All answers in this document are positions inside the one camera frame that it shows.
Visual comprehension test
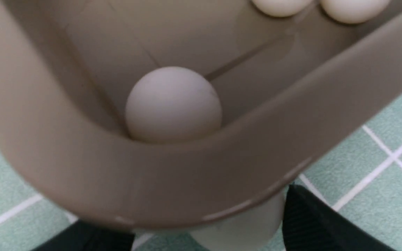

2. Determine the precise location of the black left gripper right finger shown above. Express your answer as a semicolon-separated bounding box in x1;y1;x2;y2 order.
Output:
282;184;392;251

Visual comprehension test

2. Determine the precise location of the white ping-pong ball with logo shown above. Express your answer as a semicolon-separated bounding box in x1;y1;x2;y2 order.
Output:
125;67;222;143

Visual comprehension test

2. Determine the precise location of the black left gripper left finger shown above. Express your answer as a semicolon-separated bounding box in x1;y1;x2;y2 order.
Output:
33;220;136;251

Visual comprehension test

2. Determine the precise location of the olive plastic storage bin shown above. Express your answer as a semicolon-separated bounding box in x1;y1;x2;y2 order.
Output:
0;0;402;230

